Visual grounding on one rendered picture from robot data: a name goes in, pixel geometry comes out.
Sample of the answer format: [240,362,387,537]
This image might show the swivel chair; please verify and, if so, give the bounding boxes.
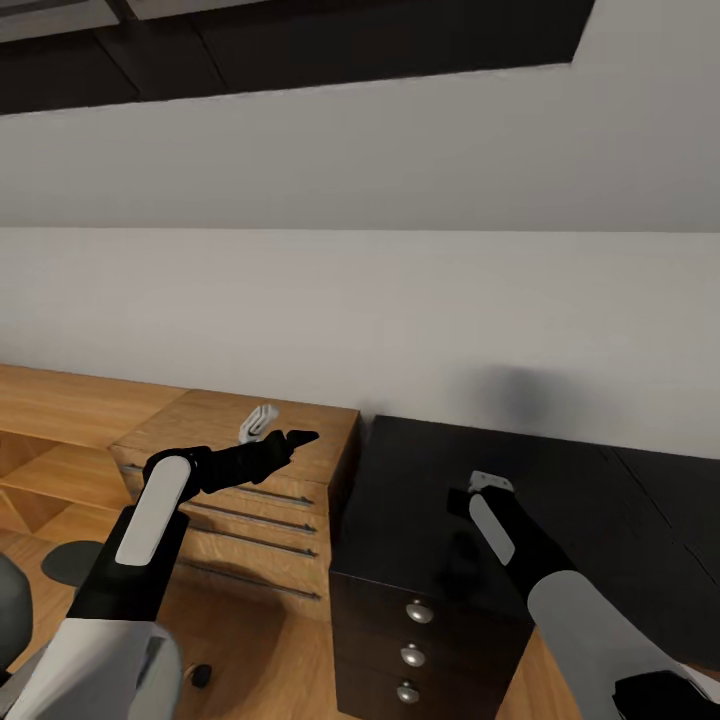
[0,540,213,720]

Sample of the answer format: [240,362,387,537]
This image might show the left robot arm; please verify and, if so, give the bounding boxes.
[3,404,319,720]

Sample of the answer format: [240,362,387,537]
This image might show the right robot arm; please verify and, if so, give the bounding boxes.
[445,471,720,720]

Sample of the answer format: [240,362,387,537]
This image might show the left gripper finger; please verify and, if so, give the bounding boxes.
[285,430,319,454]

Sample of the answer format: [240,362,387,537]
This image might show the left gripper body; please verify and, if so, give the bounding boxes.
[231,430,291,485]

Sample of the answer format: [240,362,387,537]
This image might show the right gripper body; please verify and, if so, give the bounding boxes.
[445,488,476,522]

